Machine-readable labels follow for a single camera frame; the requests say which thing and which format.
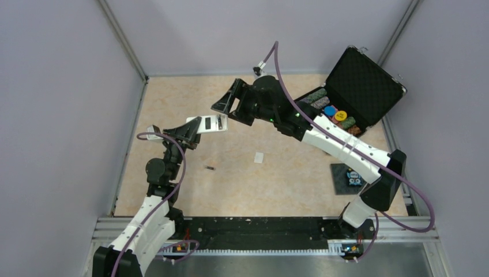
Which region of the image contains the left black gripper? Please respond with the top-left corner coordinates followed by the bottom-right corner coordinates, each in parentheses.
top-left (161, 116), bottom-right (205, 180)

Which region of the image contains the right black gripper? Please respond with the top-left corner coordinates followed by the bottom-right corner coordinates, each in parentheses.
top-left (212, 79), bottom-right (277, 126)

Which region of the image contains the white remote control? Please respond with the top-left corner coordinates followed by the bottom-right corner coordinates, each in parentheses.
top-left (186, 114), bottom-right (228, 134)

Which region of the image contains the white battery cover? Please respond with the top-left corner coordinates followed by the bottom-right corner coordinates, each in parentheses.
top-left (254, 152), bottom-right (264, 164)

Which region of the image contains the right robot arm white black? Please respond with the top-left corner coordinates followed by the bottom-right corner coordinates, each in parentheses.
top-left (211, 76), bottom-right (407, 238)

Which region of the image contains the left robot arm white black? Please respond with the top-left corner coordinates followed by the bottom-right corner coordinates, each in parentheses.
top-left (92, 117), bottom-right (203, 276)

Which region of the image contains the blue round chip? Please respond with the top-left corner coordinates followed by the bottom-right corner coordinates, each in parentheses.
top-left (323, 106), bottom-right (338, 117)

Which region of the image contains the yellow round chip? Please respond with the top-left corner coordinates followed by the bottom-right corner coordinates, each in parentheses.
top-left (334, 110), bottom-right (348, 122)

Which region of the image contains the black poker chip case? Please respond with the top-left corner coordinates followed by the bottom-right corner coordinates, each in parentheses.
top-left (296, 46), bottom-right (407, 137)

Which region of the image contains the blue owl toy figure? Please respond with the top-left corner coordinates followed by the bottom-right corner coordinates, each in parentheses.
top-left (346, 170), bottom-right (363, 187)

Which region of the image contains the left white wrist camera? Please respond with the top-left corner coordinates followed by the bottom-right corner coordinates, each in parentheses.
top-left (146, 125), bottom-right (164, 143)

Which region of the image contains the black mounting rail base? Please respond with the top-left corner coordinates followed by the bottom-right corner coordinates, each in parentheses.
top-left (172, 216), bottom-right (375, 253)

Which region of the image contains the black studded base plate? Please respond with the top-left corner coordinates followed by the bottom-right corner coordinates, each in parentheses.
top-left (330, 163), bottom-right (367, 195)

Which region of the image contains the aluminium frame rail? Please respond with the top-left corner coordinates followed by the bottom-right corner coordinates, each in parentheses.
top-left (91, 216), bottom-right (440, 257)

